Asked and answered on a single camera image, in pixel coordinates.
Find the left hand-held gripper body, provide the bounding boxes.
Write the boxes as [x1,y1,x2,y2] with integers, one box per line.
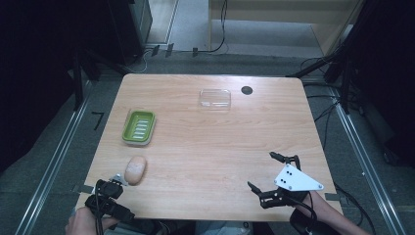
[84,173,136,223]

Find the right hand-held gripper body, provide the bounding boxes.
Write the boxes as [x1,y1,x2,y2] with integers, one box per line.
[259,163,325,235]

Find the green soap dish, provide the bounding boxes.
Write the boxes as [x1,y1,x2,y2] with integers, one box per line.
[121,110,157,147]

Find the person's right hand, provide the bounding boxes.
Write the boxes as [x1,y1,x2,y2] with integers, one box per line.
[304,191,328,213]

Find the person's left hand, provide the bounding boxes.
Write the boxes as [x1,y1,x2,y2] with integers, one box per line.
[65,206,120,235]

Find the clear plastic container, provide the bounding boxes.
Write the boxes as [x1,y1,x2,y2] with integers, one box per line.
[198,88,232,112]

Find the black stand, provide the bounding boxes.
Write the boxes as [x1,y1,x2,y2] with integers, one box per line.
[71,48,128,112]
[286,0,386,116]

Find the light wooden furniture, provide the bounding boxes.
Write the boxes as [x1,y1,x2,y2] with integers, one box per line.
[207,0,365,57]

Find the dark cabinet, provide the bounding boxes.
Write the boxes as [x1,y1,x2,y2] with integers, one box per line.
[107,0,154,65]

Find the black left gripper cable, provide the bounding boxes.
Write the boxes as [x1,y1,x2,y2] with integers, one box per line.
[93,179,106,235]

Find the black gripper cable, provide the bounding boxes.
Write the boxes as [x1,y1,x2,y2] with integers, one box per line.
[93,179,106,235]
[282,194,319,235]

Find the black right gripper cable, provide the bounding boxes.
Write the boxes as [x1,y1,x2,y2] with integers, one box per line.
[282,194,319,235]

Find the black floor cables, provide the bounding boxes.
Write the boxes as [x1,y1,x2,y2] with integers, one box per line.
[300,57,366,151]

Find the metal floor rail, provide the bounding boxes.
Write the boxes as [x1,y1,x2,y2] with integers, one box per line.
[331,94,407,235]
[14,81,94,235]

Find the white floor cable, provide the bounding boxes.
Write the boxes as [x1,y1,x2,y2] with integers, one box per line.
[125,48,150,74]

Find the black hanging cable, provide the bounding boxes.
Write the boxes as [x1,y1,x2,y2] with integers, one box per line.
[195,0,229,55]

